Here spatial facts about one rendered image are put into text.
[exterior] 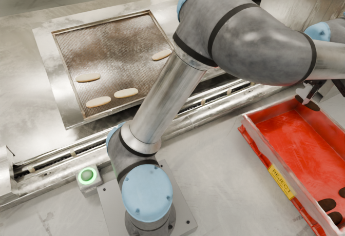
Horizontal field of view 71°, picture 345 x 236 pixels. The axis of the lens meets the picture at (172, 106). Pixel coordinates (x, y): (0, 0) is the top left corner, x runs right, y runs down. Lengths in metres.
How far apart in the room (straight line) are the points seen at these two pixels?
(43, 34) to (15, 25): 0.45
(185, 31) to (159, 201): 0.37
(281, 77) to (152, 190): 0.36
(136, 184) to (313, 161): 0.73
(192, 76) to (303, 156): 0.70
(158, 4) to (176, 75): 0.98
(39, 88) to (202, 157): 0.80
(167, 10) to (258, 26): 1.06
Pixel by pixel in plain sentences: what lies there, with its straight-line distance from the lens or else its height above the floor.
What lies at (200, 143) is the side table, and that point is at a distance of 0.99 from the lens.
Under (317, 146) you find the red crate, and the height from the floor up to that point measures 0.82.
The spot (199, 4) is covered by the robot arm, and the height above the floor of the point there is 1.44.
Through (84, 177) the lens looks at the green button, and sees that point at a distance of 0.85.
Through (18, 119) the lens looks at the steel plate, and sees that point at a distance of 1.19.
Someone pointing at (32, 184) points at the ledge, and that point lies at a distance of 0.95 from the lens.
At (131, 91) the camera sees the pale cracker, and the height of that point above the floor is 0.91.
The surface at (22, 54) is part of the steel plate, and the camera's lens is 1.51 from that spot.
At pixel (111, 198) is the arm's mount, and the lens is 0.84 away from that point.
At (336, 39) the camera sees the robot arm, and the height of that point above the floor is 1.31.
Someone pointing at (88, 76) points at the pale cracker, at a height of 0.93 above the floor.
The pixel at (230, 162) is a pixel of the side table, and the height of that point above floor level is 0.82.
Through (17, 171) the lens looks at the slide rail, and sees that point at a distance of 1.02.
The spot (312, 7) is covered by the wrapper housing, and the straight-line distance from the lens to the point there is 1.23.
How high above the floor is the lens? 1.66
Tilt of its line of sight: 51 degrees down
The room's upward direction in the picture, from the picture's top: 4 degrees clockwise
